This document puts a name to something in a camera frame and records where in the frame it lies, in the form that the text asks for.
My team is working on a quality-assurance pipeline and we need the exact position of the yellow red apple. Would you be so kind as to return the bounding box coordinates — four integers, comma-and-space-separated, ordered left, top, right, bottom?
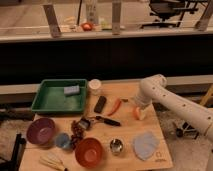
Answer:
133, 107, 146, 120

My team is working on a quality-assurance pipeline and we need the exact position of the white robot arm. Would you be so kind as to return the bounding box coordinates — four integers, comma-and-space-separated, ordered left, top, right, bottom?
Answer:
134, 74, 213, 171

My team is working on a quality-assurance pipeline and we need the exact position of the small metal cup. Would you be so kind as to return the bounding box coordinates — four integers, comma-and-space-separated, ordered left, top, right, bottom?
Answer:
110, 139, 123, 155

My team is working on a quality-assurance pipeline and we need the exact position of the small blue cup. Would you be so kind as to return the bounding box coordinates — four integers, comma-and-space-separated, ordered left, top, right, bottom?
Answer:
55, 133, 70, 149

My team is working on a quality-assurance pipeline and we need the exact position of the white lidded jar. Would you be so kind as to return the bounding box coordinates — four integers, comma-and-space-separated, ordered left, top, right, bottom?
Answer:
88, 79, 102, 95

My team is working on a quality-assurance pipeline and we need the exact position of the black rectangular block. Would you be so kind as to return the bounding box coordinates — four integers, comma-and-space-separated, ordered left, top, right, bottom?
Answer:
94, 96, 107, 113

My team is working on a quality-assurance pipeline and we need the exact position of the metal spoon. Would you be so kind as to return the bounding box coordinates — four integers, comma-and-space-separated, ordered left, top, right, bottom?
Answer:
121, 98, 129, 103

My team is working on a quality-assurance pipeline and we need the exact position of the blue sponge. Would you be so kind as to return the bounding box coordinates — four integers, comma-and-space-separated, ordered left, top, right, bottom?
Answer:
64, 85, 80, 96

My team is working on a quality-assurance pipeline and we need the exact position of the black binder clip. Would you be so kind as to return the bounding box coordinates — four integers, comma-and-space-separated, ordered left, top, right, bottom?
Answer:
78, 118, 91, 130

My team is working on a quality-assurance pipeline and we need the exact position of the bunch of red grapes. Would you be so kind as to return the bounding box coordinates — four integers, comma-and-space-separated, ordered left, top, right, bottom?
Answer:
70, 121, 84, 149

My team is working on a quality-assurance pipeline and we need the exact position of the green plastic tray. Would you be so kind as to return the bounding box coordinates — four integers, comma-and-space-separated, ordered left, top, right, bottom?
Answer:
31, 79, 87, 114

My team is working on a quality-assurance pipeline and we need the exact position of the red round object on shelf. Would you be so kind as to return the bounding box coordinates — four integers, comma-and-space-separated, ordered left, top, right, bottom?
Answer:
81, 22, 93, 31

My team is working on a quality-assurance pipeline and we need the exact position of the red bowl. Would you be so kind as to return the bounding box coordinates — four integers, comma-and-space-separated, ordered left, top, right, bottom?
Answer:
75, 138, 103, 169

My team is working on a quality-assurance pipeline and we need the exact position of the light blue cloth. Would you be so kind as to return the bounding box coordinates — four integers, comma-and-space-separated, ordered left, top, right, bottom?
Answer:
133, 131, 160, 161

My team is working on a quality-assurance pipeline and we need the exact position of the purple bowl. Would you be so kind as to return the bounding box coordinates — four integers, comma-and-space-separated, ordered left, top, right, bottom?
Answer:
26, 117, 55, 145

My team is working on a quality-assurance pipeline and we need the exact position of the black office chair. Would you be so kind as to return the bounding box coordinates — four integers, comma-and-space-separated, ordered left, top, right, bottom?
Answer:
141, 0, 208, 29

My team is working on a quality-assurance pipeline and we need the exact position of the black chair at left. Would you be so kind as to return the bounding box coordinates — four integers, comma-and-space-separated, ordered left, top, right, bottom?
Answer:
0, 133, 26, 171

